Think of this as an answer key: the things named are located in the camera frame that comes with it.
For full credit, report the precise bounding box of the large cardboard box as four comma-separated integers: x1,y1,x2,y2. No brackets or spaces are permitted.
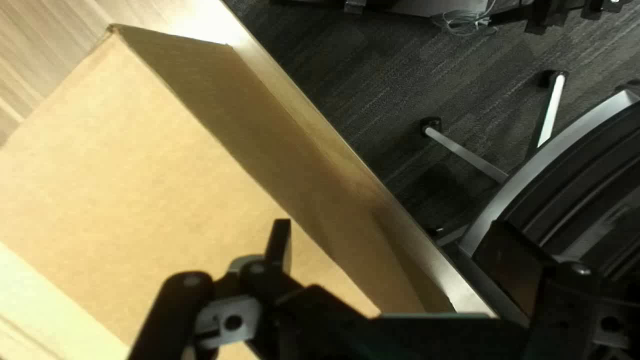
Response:
0,24,469,360

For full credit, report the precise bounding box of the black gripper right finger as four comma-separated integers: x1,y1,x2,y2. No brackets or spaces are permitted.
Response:
480,219,640,360

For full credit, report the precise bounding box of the black mesh office chair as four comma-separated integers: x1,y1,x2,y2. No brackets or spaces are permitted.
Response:
418,68,640,321

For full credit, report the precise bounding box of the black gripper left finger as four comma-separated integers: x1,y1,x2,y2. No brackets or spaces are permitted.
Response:
129,217,366,360

